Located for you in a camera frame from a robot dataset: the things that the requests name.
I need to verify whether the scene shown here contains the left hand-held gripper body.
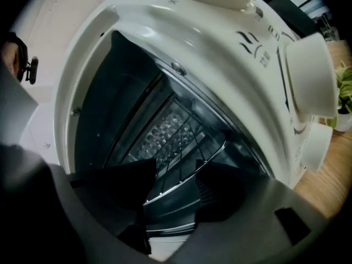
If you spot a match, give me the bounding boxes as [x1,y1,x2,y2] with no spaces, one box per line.
[0,31,40,85]

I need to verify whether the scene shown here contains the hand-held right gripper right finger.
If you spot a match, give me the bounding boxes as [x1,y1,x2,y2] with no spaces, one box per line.
[169,159,330,264]

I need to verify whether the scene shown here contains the grey metal baking tray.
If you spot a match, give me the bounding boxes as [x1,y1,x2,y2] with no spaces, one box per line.
[142,174,210,235]

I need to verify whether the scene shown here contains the gold wire oven rack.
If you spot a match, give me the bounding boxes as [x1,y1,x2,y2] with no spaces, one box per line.
[142,113,228,206]

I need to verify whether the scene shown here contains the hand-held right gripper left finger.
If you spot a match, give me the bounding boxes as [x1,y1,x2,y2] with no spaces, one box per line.
[0,144,169,264]

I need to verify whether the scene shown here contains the small green potted plant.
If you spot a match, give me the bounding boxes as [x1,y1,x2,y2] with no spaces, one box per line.
[326,60,352,133]

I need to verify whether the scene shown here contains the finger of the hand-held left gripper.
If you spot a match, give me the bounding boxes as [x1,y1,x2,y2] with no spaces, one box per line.
[0,64,39,146]

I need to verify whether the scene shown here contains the white toaster oven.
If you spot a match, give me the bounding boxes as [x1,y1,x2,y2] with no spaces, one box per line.
[18,0,340,243]

